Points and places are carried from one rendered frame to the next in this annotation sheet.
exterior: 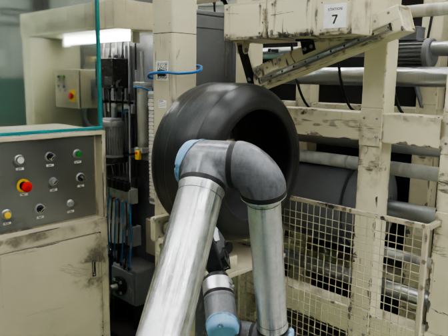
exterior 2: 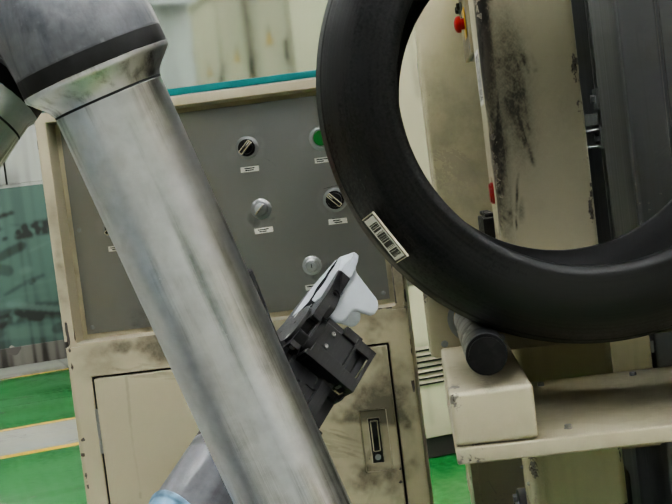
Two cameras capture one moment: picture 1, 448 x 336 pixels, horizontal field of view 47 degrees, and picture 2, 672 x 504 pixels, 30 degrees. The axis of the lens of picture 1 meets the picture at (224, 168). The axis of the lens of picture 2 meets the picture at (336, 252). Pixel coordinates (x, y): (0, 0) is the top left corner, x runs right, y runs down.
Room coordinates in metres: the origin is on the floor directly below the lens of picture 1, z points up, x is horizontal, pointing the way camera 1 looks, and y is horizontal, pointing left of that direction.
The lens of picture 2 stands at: (0.75, -0.92, 1.10)
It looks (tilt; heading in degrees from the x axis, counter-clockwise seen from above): 3 degrees down; 49
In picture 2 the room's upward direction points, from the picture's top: 7 degrees counter-clockwise
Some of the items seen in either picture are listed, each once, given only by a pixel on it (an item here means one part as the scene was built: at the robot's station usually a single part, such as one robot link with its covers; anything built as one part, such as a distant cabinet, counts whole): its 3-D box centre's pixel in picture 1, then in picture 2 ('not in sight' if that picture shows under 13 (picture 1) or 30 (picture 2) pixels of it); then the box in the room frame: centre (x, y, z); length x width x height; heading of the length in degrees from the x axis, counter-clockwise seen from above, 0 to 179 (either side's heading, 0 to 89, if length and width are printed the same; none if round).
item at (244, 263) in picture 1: (221, 254); (604, 405); (1.95, 0.01, 0.80); 0.37 x 0.36 x 0.02; 135
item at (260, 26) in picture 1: (300, 21); not in sight; (2.07, -0.29, 1.71); 0.61 x 0.25 x 0.15; 45
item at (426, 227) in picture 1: (315, 283); not in sight; (2.02, -0.39, 0.65); 0.90 x 0.02 x 0.70; 45
